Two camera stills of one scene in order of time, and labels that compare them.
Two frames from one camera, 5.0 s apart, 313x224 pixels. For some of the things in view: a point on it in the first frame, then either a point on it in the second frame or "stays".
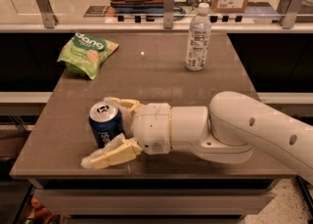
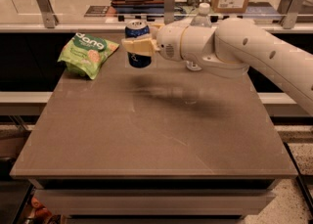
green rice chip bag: (82, 54) stays
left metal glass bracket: (50, 19) stays
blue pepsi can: (106, 121) -> (133, 29)
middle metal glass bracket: (168, 6) stays
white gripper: (152, 127) -> (168, 41)
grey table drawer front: (151, 202) stays
